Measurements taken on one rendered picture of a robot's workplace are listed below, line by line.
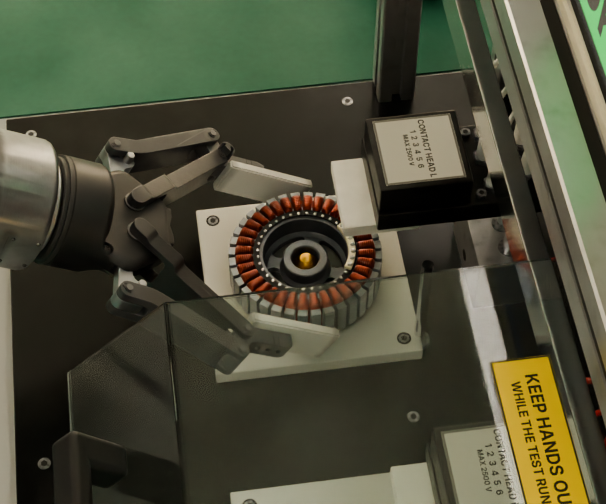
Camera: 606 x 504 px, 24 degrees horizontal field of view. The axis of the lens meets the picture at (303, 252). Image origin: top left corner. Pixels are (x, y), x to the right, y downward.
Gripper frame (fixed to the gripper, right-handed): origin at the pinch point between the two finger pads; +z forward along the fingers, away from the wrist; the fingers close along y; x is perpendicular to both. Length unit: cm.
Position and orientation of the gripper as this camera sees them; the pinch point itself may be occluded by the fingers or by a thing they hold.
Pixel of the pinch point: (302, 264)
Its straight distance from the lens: 106.8
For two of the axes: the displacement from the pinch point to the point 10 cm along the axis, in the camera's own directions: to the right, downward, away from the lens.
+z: 8.6, 1.9, 4.8
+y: 1.4, 8.1, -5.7
